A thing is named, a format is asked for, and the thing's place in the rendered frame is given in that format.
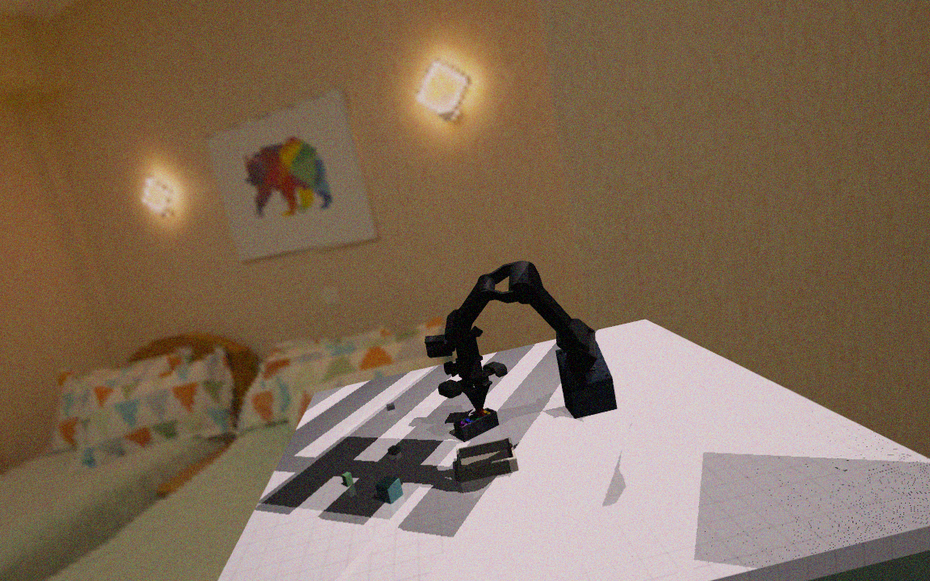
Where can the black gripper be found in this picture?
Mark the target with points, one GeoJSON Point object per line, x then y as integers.
{"type": "Point", "coordinates": [472, 374]}

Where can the teal cube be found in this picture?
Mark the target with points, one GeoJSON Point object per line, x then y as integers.
{"type": "Point", "coordinates": [389, 489]}

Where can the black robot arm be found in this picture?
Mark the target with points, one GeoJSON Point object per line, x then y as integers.
{"type": "Point", "coordinates": [573, 336]}

